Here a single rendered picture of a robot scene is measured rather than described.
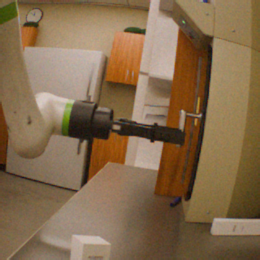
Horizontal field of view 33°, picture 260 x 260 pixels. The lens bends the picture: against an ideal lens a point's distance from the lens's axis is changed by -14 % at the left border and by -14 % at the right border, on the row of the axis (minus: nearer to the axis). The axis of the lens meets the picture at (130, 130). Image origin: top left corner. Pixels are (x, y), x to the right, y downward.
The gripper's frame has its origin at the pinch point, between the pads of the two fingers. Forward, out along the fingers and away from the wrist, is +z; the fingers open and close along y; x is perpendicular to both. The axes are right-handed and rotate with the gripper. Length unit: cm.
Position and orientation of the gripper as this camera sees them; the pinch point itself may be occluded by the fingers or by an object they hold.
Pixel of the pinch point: (179, 136)
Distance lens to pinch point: 120.0
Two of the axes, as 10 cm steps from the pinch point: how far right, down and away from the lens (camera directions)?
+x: -1.6, 9.9, 0.6
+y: 0.7, -0.4, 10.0
